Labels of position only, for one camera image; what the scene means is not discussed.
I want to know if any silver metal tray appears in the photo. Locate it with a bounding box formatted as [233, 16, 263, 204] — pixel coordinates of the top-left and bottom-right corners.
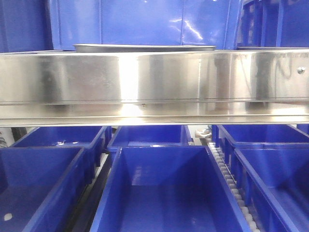
[73, 43, 216, 53]

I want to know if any blue rear centre bin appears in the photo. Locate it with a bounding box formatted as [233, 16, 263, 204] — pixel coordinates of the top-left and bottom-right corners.
[107, 125, 194, 158]

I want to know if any blue bin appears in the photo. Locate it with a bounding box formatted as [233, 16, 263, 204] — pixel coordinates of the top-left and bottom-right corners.
[107, 125, 194, 158]
[91, 146, 250, 232]
[12, 126, 112, 182]
[0, 147, 87, 232]
[235, 148, 309, 232]
[211, 124, 309, 167]

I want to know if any white sneaker shoe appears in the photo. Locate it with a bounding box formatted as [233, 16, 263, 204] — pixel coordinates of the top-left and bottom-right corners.
[195, 129, 212, 138]

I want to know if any blue rear left bin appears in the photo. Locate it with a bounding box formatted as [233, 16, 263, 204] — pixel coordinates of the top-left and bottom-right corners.
[12, 126, 112, 182]

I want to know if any blue lower centre bin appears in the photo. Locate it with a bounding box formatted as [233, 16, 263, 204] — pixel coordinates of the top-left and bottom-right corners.
[91, 146, 250, 232]

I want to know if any blue rear right bin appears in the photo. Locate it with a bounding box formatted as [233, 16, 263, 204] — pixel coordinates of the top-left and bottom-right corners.
[211, 124, 309, 167]

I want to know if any large blue upper crate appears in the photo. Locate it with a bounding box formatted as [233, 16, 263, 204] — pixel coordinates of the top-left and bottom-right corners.
[49, 0, 243, 50]

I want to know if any blue lower right bin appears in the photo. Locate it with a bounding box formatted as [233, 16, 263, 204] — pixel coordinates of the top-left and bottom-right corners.
[235, 148, 309, 232]

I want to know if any blue lower left bin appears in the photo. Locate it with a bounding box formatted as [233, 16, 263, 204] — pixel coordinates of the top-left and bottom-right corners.
[0, 147, 87, 232]

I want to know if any blue upper right crate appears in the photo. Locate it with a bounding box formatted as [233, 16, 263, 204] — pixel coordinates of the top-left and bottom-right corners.
[237, 0, 309, 47]

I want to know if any stainless steel shelf front rail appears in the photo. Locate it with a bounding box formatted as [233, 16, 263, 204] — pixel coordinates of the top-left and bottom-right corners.
[0, 49, 309, 127]

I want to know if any white roller track rail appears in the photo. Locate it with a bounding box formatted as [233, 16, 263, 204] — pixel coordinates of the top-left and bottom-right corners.
[208, 142, 260, 232]

